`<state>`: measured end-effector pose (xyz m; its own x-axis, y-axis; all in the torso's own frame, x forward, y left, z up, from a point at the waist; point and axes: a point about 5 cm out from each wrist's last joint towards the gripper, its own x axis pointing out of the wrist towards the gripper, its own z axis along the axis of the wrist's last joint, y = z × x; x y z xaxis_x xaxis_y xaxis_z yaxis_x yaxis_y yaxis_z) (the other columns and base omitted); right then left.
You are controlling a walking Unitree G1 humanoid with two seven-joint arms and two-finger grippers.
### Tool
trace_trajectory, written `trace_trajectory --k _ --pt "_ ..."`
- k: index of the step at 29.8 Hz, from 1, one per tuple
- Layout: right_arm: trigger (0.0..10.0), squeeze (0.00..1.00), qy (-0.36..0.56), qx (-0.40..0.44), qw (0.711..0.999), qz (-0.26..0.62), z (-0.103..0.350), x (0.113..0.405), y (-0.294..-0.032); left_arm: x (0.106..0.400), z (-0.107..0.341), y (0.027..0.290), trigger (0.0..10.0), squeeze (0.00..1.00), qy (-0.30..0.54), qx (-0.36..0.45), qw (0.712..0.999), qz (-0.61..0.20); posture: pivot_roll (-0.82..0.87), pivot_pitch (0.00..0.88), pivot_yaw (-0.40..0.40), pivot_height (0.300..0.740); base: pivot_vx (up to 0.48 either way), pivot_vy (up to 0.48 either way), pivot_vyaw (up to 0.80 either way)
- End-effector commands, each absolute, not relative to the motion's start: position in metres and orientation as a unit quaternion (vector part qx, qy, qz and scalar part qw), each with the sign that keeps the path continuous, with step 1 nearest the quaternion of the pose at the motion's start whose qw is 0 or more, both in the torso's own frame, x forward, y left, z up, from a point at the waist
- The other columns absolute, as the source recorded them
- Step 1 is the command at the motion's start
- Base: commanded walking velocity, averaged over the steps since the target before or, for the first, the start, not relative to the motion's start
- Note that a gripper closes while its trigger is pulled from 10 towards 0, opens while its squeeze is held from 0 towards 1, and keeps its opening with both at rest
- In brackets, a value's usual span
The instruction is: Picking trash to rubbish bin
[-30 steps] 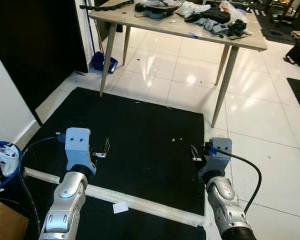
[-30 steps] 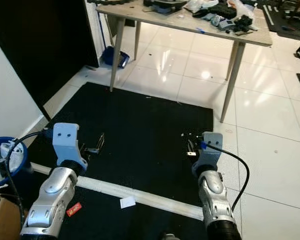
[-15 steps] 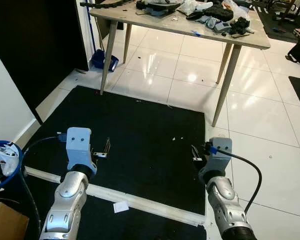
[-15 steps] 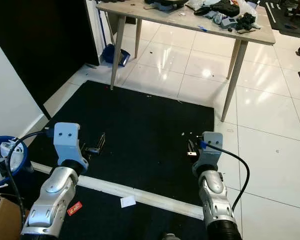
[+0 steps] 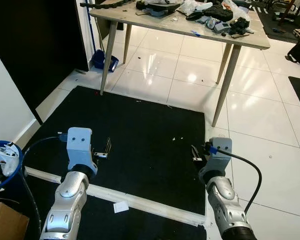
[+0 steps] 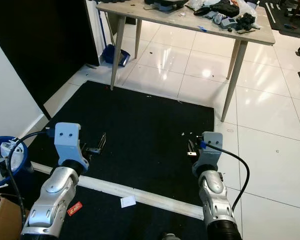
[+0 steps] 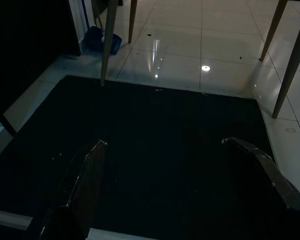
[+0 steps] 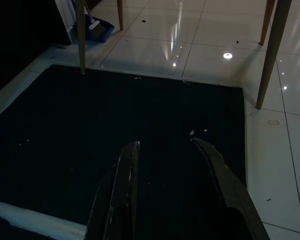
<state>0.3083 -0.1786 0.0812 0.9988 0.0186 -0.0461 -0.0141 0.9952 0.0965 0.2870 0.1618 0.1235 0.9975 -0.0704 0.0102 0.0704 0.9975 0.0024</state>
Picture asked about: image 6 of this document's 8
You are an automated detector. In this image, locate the red paper label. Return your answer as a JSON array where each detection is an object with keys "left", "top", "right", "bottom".
[{"left": 66, "top": 201, "right": 84, "bottom": 217}]

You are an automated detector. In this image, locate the white paper card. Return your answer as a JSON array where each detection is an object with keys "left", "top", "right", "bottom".
[{"left": 119, "top": 194, "right": 137, "bottom": 209}]

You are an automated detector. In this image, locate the clear bubble wrap sheet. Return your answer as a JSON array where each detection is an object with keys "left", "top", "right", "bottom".
[{"left": 186, "top": 0, "right": 216, "bottom": 12}]

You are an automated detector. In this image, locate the white floor tape strip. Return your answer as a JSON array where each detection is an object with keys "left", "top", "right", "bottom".
[{"left": 30, "top": 161, "right": 205, "bottom": 221}]

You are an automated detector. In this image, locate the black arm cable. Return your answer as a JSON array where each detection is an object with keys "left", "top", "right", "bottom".
[
  {"left": 6, "top": 130, "right": 57, "bottom": 236},
  {"left": 205, "top": 142, "right": 252, "bottom": 213}
]

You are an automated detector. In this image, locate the brown cardboard box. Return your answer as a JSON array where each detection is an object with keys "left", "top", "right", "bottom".
[{"left": 0, "top": 196, "right": 24, "bottom": 240}]

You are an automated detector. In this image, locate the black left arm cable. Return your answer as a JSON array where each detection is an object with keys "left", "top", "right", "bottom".
[{"left": 6, "top": 130, "right": 57, "bottom": 236}]

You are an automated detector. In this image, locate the beige table with tapered legs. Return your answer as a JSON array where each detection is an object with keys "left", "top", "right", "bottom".
[{"left": 96, "top": 0, "right": 277, "bottom": 123}]

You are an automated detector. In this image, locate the blue round bin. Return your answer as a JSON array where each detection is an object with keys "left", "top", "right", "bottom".
[{"left": 0, "top": 135, "right": 29, "bottom": 190}]

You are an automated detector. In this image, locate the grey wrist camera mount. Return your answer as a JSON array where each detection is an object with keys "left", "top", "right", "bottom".
[
  {"left": 53, "top": 122, "right": 90, "bottom": 174},
  {"left": 191, "top": 131, "right": 224, "bottom": 177}
]

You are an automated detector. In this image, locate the black cloth bundle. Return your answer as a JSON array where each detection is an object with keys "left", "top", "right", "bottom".
[{"left": 201, "top": 0, "right": 242, "bottom": 19}]

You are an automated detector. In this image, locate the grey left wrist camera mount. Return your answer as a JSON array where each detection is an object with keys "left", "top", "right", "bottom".
[{"left": 53, "top": 122, "right": 90, "bottom": 174}]

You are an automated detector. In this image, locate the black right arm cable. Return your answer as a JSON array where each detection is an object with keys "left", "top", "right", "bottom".
[{"left": 205, "top": 142, "right": 252, "bottom": 213}]

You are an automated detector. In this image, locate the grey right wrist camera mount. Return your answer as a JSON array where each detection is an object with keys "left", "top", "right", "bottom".
[{"left": 191, "top": 131, "right": 224, "bottom": 177}]

